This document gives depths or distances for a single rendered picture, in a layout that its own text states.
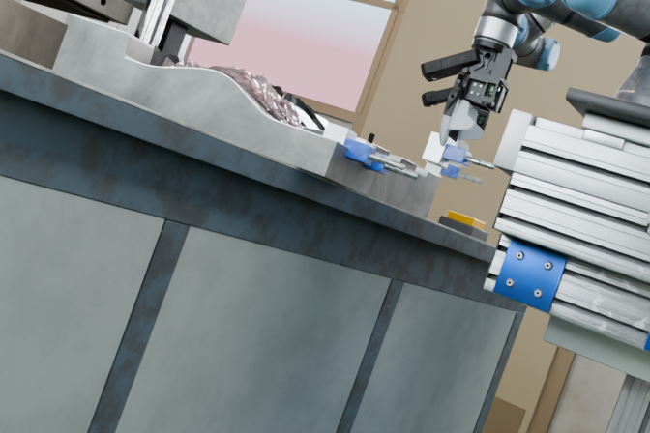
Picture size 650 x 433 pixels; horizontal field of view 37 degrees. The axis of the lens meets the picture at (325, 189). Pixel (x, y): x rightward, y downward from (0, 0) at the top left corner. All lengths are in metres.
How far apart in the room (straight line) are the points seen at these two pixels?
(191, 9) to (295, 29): 2.44
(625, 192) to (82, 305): 0.75
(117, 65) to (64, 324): 0.47
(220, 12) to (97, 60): 1.04
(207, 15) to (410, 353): 1.06
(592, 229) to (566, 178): 0.08
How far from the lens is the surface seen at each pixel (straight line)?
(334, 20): 4.81
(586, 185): 1.41
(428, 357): 2.07
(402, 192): 1.79
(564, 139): 1.43
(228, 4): 2.59
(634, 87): 1.46
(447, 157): 1.79
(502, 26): 1.82
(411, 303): 1.92
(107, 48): 1.56
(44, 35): 1.30
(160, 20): 2.25
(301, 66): 4.82
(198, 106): 1.47
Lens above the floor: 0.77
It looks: 1 degrees up
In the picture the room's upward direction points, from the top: 20 degrees clockwise
